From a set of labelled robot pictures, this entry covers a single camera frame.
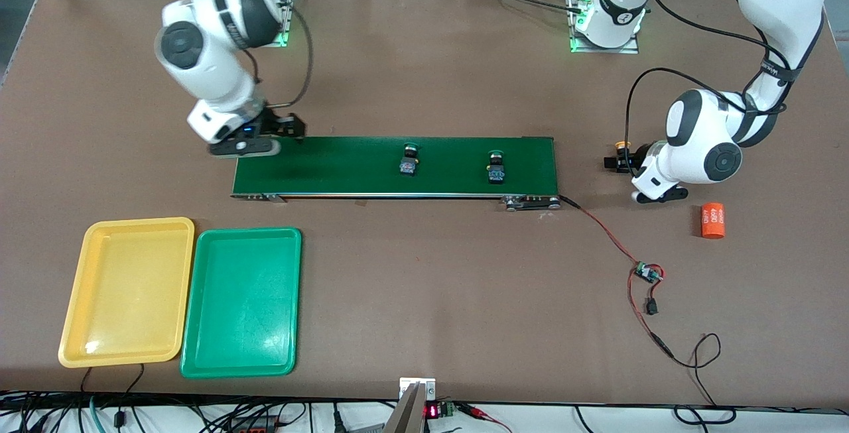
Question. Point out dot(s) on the yellow mushroom push button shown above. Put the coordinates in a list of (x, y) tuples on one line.
[(622, 146)]

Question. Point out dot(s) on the small green circuit board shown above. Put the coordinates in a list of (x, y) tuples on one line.
[(645, 272)]

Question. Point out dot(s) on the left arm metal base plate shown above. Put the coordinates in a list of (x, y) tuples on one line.
[(607, 50)]

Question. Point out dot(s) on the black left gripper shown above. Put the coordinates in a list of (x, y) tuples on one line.
[(635, 160)]

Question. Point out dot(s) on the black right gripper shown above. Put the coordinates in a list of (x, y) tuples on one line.
[(273, 125)]

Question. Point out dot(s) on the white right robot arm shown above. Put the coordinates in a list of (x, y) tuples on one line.
[(199, 68)]

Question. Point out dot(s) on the green terminal block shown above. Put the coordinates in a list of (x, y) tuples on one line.
[(448, 410)]

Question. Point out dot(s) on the green plastic tray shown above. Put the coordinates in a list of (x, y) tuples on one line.
[(245, 333)]

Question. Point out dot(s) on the grey metal mount bracket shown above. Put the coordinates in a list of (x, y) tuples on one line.
[(408, 413)]

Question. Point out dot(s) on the green conveyor belt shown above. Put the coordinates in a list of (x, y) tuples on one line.
[(331, 168)]

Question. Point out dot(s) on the red digit display module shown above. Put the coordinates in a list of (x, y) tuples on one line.
[(432, 411)]

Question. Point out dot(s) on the yellow plastic tray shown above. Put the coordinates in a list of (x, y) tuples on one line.
[(113, 327)]

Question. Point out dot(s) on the red clip lead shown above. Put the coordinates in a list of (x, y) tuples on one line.
[(481, 414)]

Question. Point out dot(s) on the green push button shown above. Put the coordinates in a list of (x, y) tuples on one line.
[(409, 160), (495, 168)]

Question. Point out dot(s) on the orange power strip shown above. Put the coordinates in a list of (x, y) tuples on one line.
[(255, 426)]

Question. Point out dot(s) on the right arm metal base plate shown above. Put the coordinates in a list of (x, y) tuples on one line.
[(289, 8)]

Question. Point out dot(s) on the orange cylinder white print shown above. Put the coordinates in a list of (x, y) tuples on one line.
[(713, 221)]

